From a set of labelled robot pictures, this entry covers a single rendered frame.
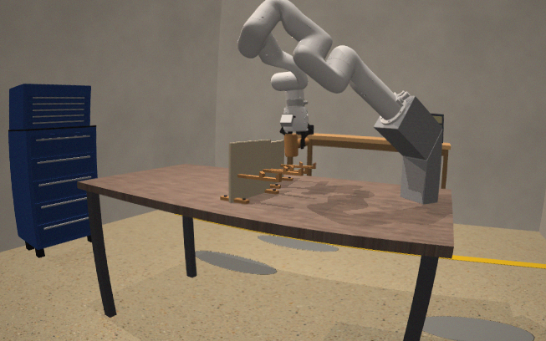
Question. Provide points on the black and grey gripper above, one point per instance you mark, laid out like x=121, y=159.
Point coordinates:
x=300, y=123

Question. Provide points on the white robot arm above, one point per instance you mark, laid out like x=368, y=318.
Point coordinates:
x=256, y=39

